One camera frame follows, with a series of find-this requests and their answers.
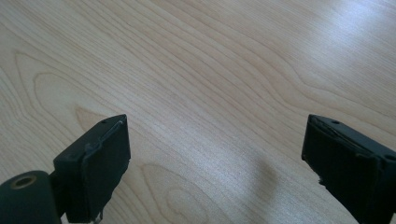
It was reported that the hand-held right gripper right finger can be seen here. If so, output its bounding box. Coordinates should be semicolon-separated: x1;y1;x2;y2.
300;113;396;224

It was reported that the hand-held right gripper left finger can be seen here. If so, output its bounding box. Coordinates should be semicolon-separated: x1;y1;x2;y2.
51;113;132;224

